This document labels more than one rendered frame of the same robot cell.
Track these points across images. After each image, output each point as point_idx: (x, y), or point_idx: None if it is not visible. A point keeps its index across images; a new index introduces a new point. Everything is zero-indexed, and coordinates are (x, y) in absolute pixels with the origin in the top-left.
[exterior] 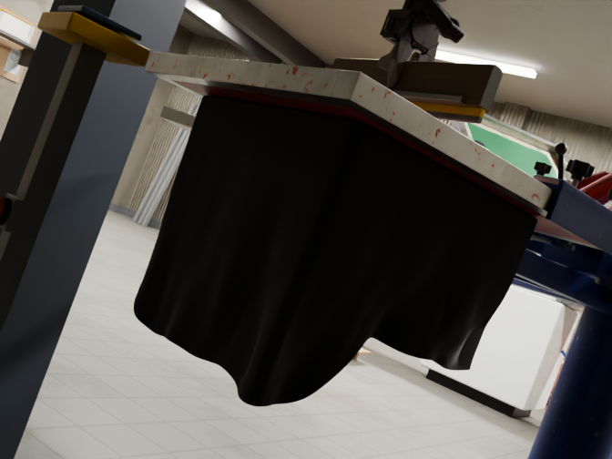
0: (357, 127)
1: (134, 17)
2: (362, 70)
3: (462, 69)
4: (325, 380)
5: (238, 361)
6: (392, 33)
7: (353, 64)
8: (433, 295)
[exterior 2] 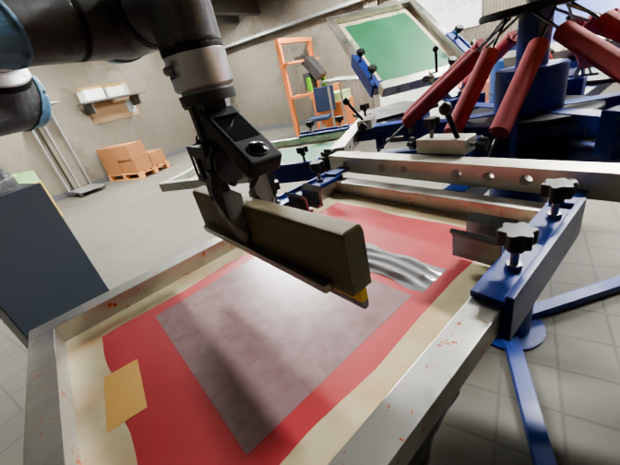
0: None
1: (16, 267)
2: (217, 210)
3: (304, 234)
4: None
5: None
6: (207, 179)
7: (207, 201)
8: None
